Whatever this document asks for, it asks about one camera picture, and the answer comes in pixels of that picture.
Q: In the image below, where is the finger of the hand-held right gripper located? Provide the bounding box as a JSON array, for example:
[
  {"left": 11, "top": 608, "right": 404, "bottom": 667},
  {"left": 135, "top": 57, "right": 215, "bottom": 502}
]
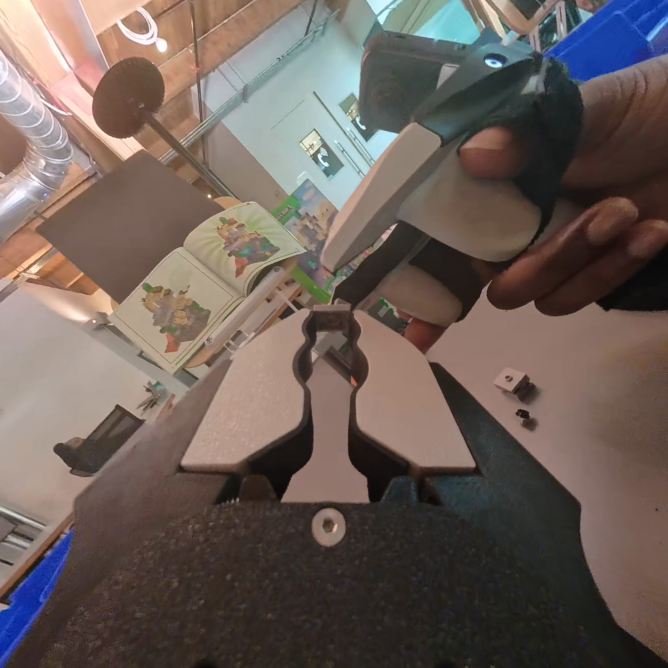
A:
[{"left": 321, "top": 122, "right": 450, "bottom": 275}]

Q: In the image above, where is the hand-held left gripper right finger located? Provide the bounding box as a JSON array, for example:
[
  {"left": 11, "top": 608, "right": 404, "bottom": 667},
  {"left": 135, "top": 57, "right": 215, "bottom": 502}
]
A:
[{"left": 347, "top": 308, "right": 477, "bottom": 502}]

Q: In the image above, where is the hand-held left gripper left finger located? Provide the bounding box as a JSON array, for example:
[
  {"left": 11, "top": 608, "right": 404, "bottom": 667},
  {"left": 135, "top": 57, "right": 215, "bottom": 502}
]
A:
[{"left": 179, "top": 308, "right": 314, "bottom": 502}]

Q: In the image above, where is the grey toy brick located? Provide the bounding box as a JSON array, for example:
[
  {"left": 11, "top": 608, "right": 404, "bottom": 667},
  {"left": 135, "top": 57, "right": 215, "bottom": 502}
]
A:
[{"left": 312, "top": 304, "right": 349, "bottom": 336}]

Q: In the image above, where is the grey desk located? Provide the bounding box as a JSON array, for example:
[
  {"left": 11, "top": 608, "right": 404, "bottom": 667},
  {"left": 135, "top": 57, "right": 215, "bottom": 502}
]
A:
[{"left": 308, "top": 292, "right": 668, "bottom": 648}]

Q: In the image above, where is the person's right hand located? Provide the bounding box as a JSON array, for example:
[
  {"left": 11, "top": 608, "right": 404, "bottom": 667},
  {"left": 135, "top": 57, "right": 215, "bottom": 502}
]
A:
[{"left": 404, "top": 55, "right": 668, "bottom": 353}]

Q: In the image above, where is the green toy set box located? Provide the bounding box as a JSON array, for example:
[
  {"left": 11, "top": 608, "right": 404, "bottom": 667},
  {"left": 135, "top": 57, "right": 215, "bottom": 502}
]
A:
[{"left": 271, "top": 178, "right": 366, "bottom": 304}]

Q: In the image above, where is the black meeting chair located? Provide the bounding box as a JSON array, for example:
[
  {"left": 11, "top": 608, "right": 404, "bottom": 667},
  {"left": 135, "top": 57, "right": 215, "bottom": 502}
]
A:
[{"left": 52, "top": 403, "right": 148, "bottom": 478}]

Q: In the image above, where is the open instruction booklet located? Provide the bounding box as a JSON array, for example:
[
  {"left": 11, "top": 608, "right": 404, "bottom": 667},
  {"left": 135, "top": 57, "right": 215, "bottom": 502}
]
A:
[{"left": 109, "top": 201, "right": 309, "bottom": 374}]

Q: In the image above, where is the black square panel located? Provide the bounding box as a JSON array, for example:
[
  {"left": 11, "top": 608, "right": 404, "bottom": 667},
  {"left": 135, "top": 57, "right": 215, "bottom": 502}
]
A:
[{"left": 35, "top": 150, "right": 226, "bottom": 304}]

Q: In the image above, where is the black round disc stand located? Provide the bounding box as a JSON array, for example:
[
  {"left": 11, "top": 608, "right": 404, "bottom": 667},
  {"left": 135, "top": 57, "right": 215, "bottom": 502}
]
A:
[{"left": 91, "top": 56, "right": 242, "bottom": 200}]

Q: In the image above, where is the white ring ceiling lamp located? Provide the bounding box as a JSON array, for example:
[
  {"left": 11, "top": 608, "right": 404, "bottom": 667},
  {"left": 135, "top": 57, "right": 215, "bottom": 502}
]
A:
[{"left": 116, "top": 9, "right": 169, "bottom": 54}]

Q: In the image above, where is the silver ventilation duct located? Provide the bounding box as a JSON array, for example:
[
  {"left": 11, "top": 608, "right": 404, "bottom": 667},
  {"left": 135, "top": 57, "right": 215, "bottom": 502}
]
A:
[{"left": 0, "top": 49, "right": 74, "bottom": 241}]

